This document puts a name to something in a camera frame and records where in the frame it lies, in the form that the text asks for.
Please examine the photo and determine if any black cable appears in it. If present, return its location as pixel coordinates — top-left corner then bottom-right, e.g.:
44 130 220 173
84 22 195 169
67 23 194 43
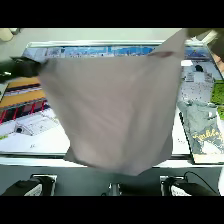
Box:
184 169 218 193

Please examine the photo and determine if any tan flat board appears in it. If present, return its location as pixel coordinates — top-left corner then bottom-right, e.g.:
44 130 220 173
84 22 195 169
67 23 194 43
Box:
191 151 224 165

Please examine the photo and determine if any grey-brown shirt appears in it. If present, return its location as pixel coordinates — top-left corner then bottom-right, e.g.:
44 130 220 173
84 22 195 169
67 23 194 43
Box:
37 28 190 177

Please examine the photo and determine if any grey T-shirt with yellow print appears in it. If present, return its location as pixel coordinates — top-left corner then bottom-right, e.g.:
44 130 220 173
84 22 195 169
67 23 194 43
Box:
176 99 224 156

